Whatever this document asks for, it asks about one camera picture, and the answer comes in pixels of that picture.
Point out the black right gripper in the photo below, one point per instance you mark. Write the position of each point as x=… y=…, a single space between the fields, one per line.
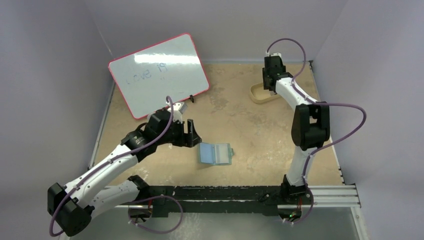
x=269 y=81

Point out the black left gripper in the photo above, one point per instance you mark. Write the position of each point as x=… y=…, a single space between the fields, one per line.
x=192 y=139

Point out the teal leather card holder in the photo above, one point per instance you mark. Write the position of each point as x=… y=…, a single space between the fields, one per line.
x=215 y=154

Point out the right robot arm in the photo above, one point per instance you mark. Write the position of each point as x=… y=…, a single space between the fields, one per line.
x=310 y=126

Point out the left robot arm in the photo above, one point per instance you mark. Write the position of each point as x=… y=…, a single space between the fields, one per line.
x=72 y=206

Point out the beige oval tray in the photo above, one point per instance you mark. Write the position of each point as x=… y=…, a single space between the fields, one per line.
x=259 y=95

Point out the pink framed whiteboard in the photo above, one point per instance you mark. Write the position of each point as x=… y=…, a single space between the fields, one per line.
x=169 y=68

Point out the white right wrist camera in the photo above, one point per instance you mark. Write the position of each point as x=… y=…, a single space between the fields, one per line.
x=268 y=54

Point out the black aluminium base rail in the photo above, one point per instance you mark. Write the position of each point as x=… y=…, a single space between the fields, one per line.
x=264 y=200

